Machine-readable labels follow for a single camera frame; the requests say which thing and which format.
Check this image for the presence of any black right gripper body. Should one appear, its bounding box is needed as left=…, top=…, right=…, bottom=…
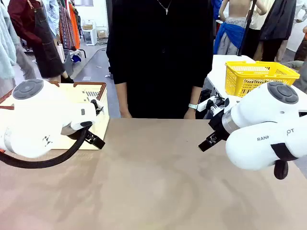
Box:
left=208, top=105, right=232, bottom=142

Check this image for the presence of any person's right forearm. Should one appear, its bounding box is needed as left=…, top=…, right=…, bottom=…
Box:
left=115, top=82, right=129, bottom=113

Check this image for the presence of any person's left forearm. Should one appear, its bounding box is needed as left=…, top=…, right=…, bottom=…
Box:
left=188, top=85, right=204, bottom=106

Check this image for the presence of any cream basket brown rim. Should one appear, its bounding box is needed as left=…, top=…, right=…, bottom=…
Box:
left=0, top=81, right=110, bottom=151

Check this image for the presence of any yellow plastic basket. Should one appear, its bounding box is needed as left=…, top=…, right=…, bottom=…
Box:
left=224, top=60, right=301, bottom=98

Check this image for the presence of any person's left hand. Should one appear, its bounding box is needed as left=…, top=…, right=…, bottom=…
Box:
left=183, top=108, right=197, bottom=120

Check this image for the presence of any white side table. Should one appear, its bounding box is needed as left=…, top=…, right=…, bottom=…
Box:
left=206, top=54, right=307, bottom=96

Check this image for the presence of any person torso black sweater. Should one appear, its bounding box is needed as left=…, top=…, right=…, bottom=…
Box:
left=106, top=0, right=214, bottom=119

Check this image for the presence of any mannequin with blue skirt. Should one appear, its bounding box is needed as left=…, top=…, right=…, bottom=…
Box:
left=213, top=0, right=252, bottom=55

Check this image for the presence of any black tripod pole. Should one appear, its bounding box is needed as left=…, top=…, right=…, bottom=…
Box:
left=236, top=0, right=258, bottom=57

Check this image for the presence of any small white cabinet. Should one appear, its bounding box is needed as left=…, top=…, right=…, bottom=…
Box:
left=83, top=20, right=98, bottom=46

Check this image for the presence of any mannequin with dark apron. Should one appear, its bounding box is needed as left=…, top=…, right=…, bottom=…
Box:
left=7, top=0, right=66, bottom=80

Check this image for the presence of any brown garment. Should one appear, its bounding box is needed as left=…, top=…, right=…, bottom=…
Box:
left=294, top=25, right=307, bottom=62

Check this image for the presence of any orange hanging garment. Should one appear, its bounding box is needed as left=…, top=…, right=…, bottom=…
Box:
left=69, top=2, right=81, bottom=50

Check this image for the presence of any patterned hanging garment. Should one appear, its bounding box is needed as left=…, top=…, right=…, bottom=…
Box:
left=57, top=0, right=77, bottom=50

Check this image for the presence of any cream shirt mannequin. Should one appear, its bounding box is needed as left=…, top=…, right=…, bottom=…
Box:
left=247, top=0, right=276, bottom=60

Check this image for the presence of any dark jacket mannequin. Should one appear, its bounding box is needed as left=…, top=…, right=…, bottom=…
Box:
left=253, top=0, right=299, bottom=62

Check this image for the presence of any pale blue fuzzy garment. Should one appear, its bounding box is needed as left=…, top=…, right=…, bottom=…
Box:
left=0, top=2, right=18, bottom=81

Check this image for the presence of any light blue shirt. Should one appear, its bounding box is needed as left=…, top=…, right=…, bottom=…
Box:
left=43, top=0, right=60, bottom=38

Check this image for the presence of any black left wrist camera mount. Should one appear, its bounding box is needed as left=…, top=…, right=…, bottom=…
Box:
left=90, top=99, right=105, bottom=117

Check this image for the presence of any black left arm hose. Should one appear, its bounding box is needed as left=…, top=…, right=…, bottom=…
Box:
left=0, top=126, right=94, bottom=170

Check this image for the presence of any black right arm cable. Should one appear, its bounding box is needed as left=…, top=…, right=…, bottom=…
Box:
left=270, top=143, right=300, bottom=180

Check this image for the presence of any silver cross necklace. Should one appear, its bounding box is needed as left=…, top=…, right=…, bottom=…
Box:
left=157, top=0, right=173, bottom=15

